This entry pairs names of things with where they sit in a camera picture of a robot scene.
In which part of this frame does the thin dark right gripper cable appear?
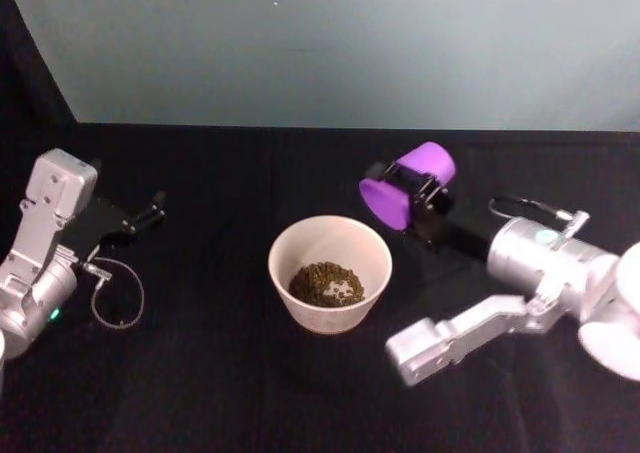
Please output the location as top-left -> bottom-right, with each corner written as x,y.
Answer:
488,195 -> 591,224

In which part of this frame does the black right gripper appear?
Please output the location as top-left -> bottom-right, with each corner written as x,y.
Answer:
363,161 -> 495,265

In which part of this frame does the white round bowl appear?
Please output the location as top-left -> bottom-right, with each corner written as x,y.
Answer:
267,214 -> 394,336

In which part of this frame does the plain pale wall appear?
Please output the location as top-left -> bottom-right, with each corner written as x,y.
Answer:
3,0 -> 640,132

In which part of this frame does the black table cloth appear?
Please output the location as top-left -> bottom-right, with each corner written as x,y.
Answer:
0,0 -> 640,453

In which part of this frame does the brown pellets heap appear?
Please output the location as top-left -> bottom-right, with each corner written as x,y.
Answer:
287,261 -> 367,307

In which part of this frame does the purple plastic cup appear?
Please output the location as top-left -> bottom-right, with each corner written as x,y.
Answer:
358,141 -> 457,233

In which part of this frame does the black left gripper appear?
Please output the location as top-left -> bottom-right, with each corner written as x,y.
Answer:
62,190 -> 167,262

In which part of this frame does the thin dark left gripper cable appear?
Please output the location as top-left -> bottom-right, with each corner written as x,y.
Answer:
88,256 -> 147,330

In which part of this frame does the thin dark gripper cable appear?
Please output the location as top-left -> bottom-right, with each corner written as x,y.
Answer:
488,195 -> 591,224
88,256 -> 147,330

